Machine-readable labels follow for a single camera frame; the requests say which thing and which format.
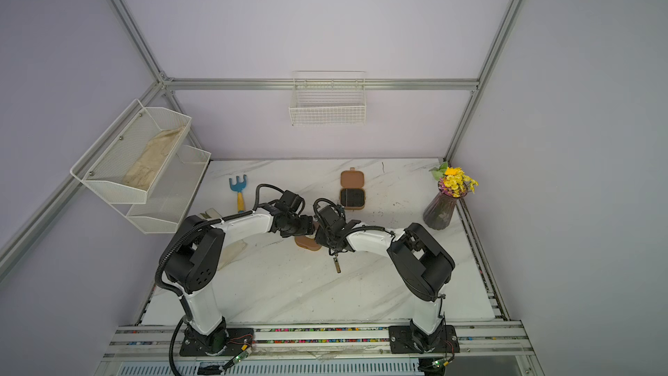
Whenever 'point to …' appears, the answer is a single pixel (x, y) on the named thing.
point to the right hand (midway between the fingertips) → (314, 241)
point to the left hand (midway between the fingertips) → (306, 232)
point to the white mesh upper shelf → (129, 159)
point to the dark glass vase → (440, 212)
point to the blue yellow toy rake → (239, 186)
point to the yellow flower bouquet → (453, 182)
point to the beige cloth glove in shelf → (142, 172)
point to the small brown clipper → (337, 264)
